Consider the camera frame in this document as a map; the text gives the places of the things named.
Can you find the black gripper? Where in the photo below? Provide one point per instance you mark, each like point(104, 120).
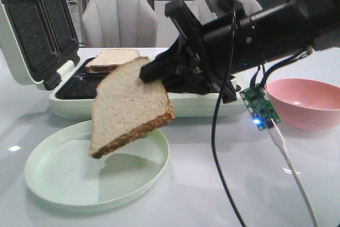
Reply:
point(202, 58)

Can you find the bread slice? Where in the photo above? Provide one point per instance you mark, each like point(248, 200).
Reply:
point(126, 108)
point(109, 59)

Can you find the pink plastic bowl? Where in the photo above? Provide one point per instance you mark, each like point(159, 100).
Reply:
point(305, 104)

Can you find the mint green sandwich maker lid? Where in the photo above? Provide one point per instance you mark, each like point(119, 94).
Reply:
point(39, 41)

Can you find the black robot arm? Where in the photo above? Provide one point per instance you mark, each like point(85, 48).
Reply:
point(286, 31)

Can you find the mint green breakfast maker base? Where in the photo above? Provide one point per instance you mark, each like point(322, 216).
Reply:
point(74, 96)

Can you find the left grey upholstered chair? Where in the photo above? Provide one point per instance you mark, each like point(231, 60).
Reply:
point(119, 23)

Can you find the grey upholstered chair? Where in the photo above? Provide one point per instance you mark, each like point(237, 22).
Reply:
point(119, 23)
point(202, 12)

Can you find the green circuit board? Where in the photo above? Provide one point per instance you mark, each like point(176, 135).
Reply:
point(259, 107)

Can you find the right grey upholstered chair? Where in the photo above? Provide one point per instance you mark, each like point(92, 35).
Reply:
point(202, 12)

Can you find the mint green round plate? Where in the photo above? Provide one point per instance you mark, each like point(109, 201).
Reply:
point(61, 172)

